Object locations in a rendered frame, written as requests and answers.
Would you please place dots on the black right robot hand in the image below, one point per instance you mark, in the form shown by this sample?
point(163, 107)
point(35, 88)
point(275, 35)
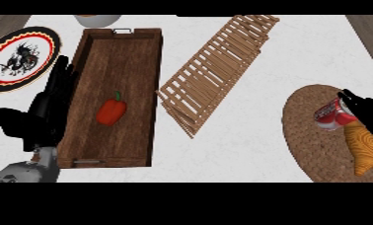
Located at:
point(359, 107)

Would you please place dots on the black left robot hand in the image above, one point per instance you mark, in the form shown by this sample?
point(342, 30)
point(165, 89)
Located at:
point(50, 104)

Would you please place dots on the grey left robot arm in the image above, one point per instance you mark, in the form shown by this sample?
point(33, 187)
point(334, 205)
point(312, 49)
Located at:
point(29, 169)

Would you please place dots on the golden brown croissant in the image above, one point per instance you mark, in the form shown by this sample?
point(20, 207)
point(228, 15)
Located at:
point(359, 145)

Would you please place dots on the round brown woven placemat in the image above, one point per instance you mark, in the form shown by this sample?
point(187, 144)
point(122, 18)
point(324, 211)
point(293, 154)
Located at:
point(319, 136)

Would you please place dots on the wooden slatted tiered shelf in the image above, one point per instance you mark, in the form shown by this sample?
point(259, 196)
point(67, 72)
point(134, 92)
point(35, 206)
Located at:
point(215, 71)

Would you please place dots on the red and white can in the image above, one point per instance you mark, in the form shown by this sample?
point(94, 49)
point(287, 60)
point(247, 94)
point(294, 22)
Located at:
point(331, 115)

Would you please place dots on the red bell pepper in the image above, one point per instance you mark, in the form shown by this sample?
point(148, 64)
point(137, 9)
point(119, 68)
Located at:
point(110, 110)

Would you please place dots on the brown wooden tray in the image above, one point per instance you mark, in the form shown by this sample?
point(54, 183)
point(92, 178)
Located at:
point(113, 100)

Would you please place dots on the decorated plate with black rim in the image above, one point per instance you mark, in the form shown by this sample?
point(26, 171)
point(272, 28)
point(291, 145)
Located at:
point(23, 58)

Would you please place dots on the white bowl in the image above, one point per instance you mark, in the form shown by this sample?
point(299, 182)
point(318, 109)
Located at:
point(97, 20)

